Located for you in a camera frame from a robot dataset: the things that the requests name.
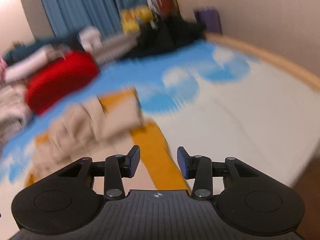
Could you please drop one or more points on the white folded quilt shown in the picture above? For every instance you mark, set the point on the white folded quilt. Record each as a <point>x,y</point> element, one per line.
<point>15,113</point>

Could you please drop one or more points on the white plush toy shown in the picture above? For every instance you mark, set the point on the white plush toy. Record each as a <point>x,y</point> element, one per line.
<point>90,38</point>

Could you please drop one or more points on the black clothes pile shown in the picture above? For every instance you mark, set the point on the black clothes pile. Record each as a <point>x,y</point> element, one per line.
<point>172,32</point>

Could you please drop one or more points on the purple box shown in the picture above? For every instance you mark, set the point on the purple box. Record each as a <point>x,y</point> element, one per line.
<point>210,17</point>

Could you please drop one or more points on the yellow plush toys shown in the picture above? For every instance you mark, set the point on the yellow plush toys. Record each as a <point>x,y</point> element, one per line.
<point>132,19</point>

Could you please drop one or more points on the wooden bed frame edge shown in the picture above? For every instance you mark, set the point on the wooden bed frame edge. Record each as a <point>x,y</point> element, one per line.
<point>302,74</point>

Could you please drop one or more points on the red folded blanket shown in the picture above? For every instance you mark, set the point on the red folded blanket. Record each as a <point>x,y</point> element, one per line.
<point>60,78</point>

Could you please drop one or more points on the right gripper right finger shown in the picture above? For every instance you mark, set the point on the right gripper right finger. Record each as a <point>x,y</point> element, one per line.
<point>198,168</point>

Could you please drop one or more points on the beige and mustard hooded jacket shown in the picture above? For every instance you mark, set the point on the beige and mustard hooded jacket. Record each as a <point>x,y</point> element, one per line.
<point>101,127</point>

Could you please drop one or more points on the dark teal shark plush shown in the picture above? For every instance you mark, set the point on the dark teal shark plush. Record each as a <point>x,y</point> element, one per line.
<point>23,51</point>

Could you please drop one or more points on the dark red cushion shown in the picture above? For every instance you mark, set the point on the dark red cushion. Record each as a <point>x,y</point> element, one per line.
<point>168,7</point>

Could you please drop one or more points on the blue patterned bed sheet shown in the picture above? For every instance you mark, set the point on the blue patterned bed sheet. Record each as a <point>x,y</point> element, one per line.
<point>210,99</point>

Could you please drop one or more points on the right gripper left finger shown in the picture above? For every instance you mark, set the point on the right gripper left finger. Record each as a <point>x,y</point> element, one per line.
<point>117,167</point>

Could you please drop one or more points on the blue curtain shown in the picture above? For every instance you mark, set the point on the blue curtain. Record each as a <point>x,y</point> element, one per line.
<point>66,16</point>

